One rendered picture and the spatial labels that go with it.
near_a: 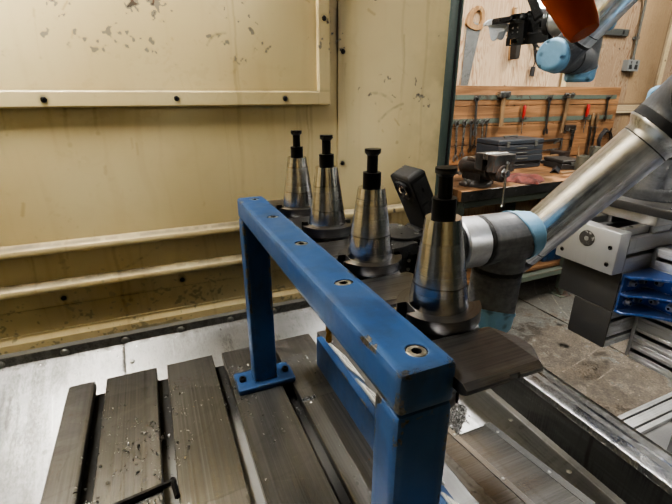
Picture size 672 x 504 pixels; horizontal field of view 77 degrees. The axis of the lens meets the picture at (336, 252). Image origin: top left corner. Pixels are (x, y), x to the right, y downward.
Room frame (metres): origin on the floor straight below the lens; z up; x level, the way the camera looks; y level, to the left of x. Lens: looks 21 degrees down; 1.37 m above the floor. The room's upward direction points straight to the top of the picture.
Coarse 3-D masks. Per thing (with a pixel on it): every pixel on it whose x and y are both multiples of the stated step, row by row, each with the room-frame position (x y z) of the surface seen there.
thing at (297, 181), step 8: (288, 160) 0.58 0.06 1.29; (296, 160) 0.58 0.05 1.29; (304, 160) 0.58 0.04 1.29; (288, 168) 0.58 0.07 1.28; (296, 168) 0.58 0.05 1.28; (304, 168) 0.58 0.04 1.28; (288, 176) 0.58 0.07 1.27; (296, 176) 0.57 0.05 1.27; (304, 176) 0.58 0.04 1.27; (288, 184) 0.58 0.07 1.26; (296, 184) 0.57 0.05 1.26; (304, 184) 0.58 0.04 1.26; (288, 192) 0.58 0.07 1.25; (296, 192) 0.57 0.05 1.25; (304, 192) 0.57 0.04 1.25; (288, 200) 0.57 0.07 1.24; (296, 200) 0.57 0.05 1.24; (304, 200) 0.57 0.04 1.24; (296, 208) 0.57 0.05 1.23
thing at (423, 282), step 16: (432, 224) 0.28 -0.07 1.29; (448, 224) 0.27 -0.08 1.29; (432, 240) 0.28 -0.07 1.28; (448, 240) 0.27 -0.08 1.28; (432, 256) 0.27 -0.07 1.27; (448, 256) 0.27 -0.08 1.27; (464, 256) 0.28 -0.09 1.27; (416, 272) 0.28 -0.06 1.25; (432, 272) 0.27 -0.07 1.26; (448, 272) 0.27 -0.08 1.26; (464, 272) 0.28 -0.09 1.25; (416, 288) 0.28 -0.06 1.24; (432, 288) 0.27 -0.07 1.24; (448, 288) 0.27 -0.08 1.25; (464, 288) 0.28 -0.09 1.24; (416, 304) 0.28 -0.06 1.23; (432, 304) 0.27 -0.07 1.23; (448, 304) 0.27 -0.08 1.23; (464, 304) 0.27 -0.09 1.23
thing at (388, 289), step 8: (408, 272) 0.37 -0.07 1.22; (368, 280) 0.35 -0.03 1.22; (376, 280) 0.35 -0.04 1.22; (384, 280) 0.35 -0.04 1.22; (392, 280) 0.35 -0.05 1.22; (400, 280) 0.35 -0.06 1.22; (408, 280) 0.35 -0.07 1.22; (376, 288) 0.33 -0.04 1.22; (384, 288) 0.33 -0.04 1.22; (392, 288) 0.33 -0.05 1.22; (400, 288) 0.33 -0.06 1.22; (384, 296) 0.32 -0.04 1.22; (392, 296) 0.32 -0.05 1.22; (392, 304) 0.31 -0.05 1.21
